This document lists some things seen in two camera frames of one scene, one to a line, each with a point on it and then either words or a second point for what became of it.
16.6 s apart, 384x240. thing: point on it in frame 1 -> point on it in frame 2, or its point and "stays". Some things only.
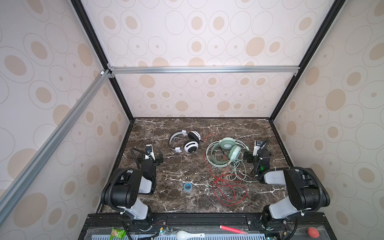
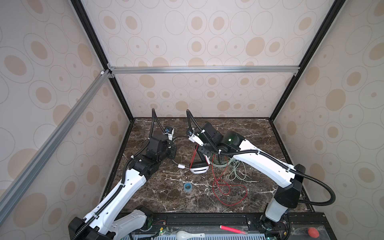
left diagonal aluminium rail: [12, 192] stays
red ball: [313, 232] stays
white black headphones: [191, 144] -> [200, 167]
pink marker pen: [233, 230] stays
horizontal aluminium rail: [203, 70] stays
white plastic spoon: [182, 235] stays
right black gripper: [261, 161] -> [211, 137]
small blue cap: [188, 187] stays
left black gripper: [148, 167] -> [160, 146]
